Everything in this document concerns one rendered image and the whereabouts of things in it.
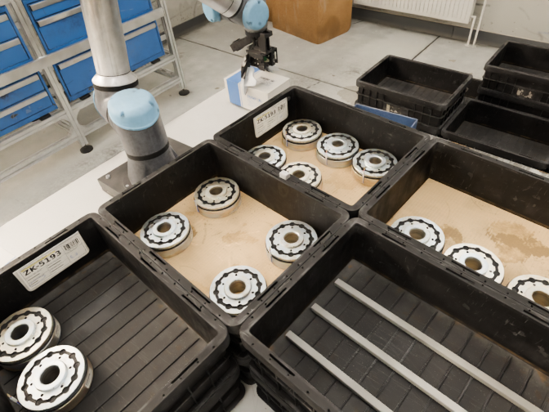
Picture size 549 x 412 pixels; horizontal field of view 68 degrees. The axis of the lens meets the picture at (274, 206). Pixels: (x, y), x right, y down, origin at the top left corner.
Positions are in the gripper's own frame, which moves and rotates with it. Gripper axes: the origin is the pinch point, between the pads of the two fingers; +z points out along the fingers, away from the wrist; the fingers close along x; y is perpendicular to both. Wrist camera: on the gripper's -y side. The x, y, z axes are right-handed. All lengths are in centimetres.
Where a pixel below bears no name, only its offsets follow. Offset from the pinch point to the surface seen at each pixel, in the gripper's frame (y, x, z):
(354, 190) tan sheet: 58, -33, -6
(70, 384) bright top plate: 47, -97, -9
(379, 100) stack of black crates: 22, 51, 24
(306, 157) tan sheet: 42, -29, -6
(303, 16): -119, 188, 58
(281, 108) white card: 29.6, -22.6, -12.5
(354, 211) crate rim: 66, -47, -16
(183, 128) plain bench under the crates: -12.0, -26.1, 7.5
